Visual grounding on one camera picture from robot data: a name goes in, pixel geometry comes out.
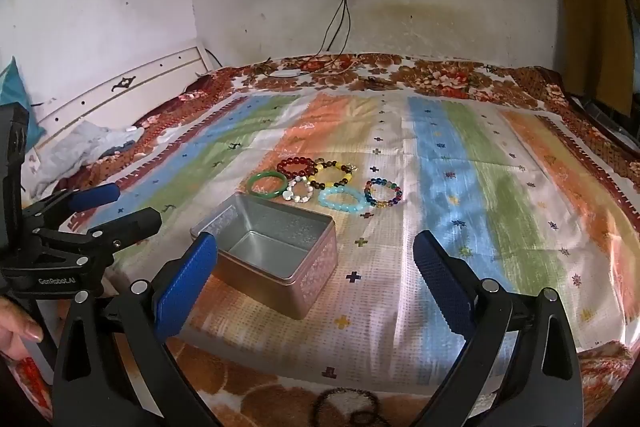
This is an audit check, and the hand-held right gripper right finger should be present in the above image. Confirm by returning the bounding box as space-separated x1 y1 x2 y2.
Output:
413 230 584 427

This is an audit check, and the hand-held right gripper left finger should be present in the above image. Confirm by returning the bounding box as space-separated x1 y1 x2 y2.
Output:
52 232 224 427

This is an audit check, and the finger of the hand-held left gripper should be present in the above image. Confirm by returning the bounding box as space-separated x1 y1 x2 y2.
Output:
32 206 163 269
20 183 122 233

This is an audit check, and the multicolour glass bead bracelet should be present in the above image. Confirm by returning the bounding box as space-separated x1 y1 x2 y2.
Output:
363 177 404 209

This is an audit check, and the green jade bangle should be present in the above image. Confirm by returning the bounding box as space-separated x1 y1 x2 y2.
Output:
248 172 290 198

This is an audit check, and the silver metal tin box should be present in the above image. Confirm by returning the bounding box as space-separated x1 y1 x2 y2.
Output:
190 193 338 321

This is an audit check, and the white bead bracelet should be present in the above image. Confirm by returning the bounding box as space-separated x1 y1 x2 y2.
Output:
282 177 315 204

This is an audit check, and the yellow and black bead bracelet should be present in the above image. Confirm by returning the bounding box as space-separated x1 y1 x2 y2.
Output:
310 159 357 190

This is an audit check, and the light blue bead bracelet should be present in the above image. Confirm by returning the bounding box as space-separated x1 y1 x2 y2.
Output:
318 186 367 213

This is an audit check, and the dark red bead bracelet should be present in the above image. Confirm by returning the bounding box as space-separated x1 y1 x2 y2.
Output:
276 156 319 180

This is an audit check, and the person's left hand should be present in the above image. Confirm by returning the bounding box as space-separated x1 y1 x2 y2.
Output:
0 296 45 360

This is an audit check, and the crumpled grey cloth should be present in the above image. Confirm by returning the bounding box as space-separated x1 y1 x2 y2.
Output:
30 123 146 200

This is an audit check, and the striped pastel mat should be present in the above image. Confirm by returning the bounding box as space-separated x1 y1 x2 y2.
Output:
65 89 640 388

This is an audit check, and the white bed headboard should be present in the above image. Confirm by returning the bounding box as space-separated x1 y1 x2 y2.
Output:
30 46 211 148

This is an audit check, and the teal pillow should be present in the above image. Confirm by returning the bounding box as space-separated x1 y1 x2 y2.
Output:
0 57 46 154

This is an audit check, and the dark furniture edge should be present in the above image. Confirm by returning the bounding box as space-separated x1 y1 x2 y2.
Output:
565 91 640 150

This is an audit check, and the hanging yellow cloth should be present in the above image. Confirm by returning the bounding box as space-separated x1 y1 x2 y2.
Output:
559 0 637 118

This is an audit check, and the white cable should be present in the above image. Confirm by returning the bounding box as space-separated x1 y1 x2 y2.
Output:
300 56 362 76

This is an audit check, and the black cable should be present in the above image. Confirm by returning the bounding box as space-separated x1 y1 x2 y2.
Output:
315 0 349 56
339 0 354 56

